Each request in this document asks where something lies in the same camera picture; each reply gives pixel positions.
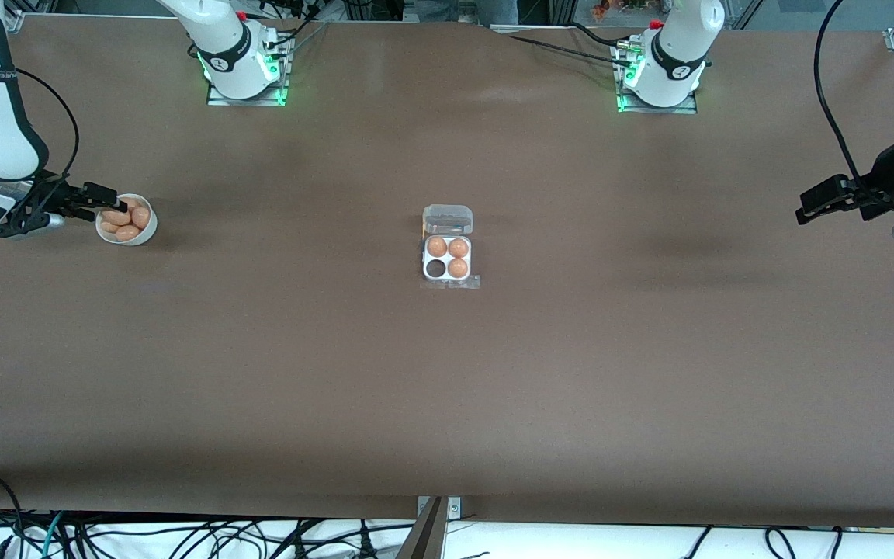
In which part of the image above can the clear plastic egg box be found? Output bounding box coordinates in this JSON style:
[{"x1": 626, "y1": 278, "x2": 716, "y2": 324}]
[{"x1": 420, "y1": 204, "x2": 483, "y2": 292}]

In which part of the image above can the white round bowl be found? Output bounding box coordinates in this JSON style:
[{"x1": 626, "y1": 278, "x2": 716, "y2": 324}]
[{"x1": 95, "y1": 193, "x2": 158, "y2": 247}]

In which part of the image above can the person behind table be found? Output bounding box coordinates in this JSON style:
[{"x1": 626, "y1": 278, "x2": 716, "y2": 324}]
[{"x1": 414, "y1": 0, "x2": 522, "y2": 26}]

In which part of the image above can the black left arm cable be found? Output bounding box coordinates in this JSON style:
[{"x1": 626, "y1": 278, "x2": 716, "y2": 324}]
[{"x1": 813, "y1": 0, "x2": 876, "y2": 193}]

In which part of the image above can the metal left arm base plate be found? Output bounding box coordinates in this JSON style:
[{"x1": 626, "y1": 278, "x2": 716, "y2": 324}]
[{"x1": 614, "y1": 39, "x2": 700, "y2": 116}]

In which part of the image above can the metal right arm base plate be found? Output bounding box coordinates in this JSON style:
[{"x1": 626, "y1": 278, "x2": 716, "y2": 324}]
[{"x1": 206, "y1": 35, "x2": 291, "y2": 107}]

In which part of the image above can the black table cable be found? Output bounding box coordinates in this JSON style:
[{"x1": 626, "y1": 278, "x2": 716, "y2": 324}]
[{"x1": 503, "y1": 33, "x2": 628, "y2": 68}]

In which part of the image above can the teal floor cable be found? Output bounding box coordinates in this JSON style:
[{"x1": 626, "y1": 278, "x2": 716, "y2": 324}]
[{"x1": 41, "y1": 510, "x2": 69, "y2": 559}]

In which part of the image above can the metal table edge bracket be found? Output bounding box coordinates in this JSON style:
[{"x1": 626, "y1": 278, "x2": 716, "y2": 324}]
[{"x1": 397, "y1": 495, "x2": 463, "y2": 559}]

